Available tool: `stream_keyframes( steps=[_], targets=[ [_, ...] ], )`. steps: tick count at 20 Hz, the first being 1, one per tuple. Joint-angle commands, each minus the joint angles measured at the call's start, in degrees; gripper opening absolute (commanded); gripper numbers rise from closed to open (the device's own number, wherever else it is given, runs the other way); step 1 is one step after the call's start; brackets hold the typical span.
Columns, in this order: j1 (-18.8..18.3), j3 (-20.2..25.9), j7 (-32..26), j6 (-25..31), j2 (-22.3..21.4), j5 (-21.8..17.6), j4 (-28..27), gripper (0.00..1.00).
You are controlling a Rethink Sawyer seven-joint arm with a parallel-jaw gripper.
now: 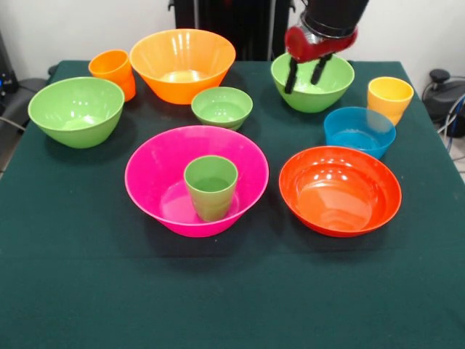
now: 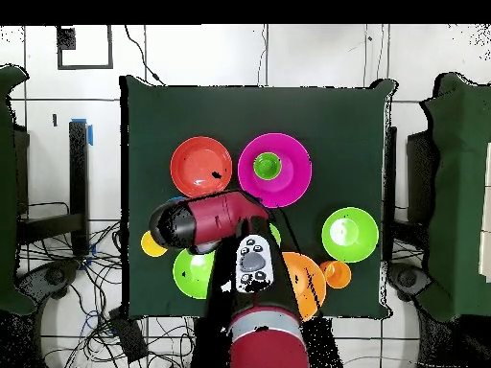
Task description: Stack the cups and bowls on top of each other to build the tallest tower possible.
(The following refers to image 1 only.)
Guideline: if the dark grey floor case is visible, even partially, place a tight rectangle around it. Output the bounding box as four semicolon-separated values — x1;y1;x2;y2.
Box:
0;78;48;127

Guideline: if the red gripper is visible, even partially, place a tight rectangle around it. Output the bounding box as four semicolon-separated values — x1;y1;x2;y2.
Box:
283;24;360;95

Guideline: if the large orange plastic bowl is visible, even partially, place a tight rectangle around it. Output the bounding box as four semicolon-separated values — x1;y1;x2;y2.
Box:
129;28;237;105

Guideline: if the pink plastic bowl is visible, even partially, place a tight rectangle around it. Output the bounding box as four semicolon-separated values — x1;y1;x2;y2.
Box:
124;125;270;238

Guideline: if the orange plastic cup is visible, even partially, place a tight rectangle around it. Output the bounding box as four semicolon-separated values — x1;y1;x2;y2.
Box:
88;49;137;103

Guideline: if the black computer tower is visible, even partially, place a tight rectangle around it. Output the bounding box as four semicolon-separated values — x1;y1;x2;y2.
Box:
0;31;20;95

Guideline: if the red plastic bowl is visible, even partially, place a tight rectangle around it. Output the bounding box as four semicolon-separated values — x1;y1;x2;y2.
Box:
278;145;403;238

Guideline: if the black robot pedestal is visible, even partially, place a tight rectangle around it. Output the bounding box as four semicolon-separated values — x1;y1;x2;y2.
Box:
174;0;301;62

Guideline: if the blue plastic bowl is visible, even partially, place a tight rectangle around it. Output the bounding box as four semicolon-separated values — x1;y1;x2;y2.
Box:
323;106;397;160

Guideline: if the dark green table cloth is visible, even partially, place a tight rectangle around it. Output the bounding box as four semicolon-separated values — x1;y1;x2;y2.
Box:
0;60;465;349

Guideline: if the green plastic cup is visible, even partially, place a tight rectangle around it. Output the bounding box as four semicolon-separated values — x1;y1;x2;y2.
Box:
183;155;239;222

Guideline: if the large green plastic bowl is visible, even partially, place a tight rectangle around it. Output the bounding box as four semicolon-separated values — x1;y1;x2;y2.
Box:
28;76;126;149
270;52;355;113

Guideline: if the small green plastic bowl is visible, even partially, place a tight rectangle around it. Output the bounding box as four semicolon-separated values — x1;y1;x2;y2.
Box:
190;86;254;132

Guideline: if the yellow plastic cup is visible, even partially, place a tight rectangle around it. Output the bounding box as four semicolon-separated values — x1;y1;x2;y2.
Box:
367;76;415;127

